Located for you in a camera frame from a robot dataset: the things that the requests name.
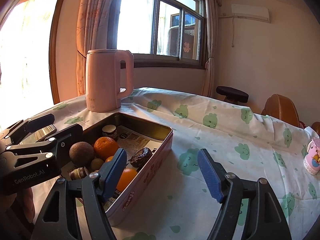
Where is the brown round fruit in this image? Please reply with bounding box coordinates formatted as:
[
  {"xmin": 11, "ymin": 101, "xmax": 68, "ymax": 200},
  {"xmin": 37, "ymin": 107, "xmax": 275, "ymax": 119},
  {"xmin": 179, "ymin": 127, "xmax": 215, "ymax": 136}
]
[{"xmin": 69, "ymin": 141, "xmax": 95, "ymax": 165}]

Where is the dark speckled fruit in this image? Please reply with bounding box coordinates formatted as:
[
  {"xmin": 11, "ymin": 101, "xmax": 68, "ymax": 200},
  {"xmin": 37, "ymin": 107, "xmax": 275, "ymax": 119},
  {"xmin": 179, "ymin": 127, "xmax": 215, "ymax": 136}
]
[{"xmin": 69, "ymin": 167, "xmax": 88, "ymax": 180}]

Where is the small yellow-green fruit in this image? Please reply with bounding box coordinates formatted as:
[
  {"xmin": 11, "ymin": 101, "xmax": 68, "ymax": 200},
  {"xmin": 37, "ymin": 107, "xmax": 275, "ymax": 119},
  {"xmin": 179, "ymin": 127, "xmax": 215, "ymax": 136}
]
[{"xmin": 90, "ymin": 158, "xmax": 105, "ymax": 171}]

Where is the far small orange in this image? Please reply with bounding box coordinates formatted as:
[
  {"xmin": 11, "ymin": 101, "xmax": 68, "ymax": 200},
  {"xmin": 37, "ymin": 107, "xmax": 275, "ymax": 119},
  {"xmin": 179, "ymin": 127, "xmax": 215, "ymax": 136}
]
[{"xmin": 105, "ymin": 156, "xmax": 113, "ymax": 163}]

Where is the small dark jar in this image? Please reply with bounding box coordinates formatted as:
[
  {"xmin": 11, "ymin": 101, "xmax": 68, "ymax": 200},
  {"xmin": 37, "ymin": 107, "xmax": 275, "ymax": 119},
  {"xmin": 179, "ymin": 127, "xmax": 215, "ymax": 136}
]
[{"xmin": 102, "ymin": 125, "xmax": 118, "ymax": 141}]

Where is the pink electric kettle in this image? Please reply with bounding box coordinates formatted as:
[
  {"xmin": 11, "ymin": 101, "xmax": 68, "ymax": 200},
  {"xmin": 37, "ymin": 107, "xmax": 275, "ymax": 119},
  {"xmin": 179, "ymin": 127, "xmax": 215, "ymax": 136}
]
[{"xmin": 85, "ymin": 49, "xmax": 134, "ymax": 113}]

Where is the pink cartoon lidded cup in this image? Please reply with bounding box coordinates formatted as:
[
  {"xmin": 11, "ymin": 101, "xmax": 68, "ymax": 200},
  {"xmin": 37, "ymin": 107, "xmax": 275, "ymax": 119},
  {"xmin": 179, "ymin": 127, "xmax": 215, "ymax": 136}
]
[{"xmin": 303, "ymin": 137, "xmax": 320, "ymax": 176}]

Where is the dark wrinkled passion fruit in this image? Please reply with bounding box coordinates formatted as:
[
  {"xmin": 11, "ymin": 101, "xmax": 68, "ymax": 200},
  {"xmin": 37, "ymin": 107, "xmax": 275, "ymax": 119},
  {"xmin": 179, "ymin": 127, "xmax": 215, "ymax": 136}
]
[{"xmin": 129, "ymin": 147, "xmax": 152, "ymax": 168}]

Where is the white green-cloud tablecloth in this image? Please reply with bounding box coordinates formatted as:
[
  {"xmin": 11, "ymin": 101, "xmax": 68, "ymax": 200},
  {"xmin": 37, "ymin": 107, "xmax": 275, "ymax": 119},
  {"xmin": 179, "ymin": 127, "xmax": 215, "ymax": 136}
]
[{"xmin": 30, "ymin": 87, "xmax": 320, "ymax": 240}]

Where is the pink rectangular tin box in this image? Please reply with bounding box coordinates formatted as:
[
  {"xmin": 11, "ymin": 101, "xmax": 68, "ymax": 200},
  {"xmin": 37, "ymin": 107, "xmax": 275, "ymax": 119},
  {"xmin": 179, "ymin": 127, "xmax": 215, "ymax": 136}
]
[{"xmin": 57, "ymin": 113, "xmax": 173, "ymax": 226}]

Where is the brown leather sofa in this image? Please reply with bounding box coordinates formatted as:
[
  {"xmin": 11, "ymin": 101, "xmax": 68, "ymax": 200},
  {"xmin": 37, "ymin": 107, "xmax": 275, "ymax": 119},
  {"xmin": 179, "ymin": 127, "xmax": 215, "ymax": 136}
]
[{"xmin": 311, "ymin": 121, "xmax": 320, "ymax": 136}]

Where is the black round stool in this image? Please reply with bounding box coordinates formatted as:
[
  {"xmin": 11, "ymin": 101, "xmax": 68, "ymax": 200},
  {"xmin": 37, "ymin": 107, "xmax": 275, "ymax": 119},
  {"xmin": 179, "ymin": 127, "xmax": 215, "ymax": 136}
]
[{"xmin": 216, "ymin": 86, "xmax": 249, "ymax": 105}]

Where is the left pink curtain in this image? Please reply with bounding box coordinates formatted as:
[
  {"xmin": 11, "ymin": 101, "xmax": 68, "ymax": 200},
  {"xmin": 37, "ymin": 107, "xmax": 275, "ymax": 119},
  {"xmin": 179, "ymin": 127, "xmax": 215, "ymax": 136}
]
[{"xmin": 76, "ymin": 0, "xmax": 113, "ymax": 95}]

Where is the pink curtain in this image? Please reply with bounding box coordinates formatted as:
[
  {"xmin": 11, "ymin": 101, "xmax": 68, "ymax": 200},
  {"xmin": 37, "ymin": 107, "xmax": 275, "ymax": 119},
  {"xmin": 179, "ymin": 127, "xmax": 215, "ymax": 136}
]
[
  {"xmin": 76, "ymin": 0, "xmax": 113, "ymax": 95},
  {"xmin": 201, "ymin": 0, "xmax": 222, "ymax": 98}
]

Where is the right pink curtain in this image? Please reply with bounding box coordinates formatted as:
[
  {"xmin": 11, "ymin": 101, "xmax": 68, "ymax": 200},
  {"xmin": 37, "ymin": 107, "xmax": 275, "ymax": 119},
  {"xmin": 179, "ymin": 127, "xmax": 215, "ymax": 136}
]
[{"xmin": 201, "ymin": 0, "xmax": 222, "ymax": 98}]

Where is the window with dark frame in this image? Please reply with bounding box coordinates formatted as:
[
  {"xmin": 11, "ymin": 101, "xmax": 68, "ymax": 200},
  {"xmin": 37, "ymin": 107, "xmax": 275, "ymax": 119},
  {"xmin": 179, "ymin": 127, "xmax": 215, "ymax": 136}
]
[{"xmin": 107, "ymin": 0, "xmax": 206, "ymax": 69}]

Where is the white wall air conditioner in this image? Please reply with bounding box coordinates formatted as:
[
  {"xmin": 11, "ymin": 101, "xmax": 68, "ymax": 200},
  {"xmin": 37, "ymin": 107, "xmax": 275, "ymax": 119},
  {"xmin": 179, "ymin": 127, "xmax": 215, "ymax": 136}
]
[{"xmin": 231, "ymin": 4, "xmax": 270, "ymax": 23}]

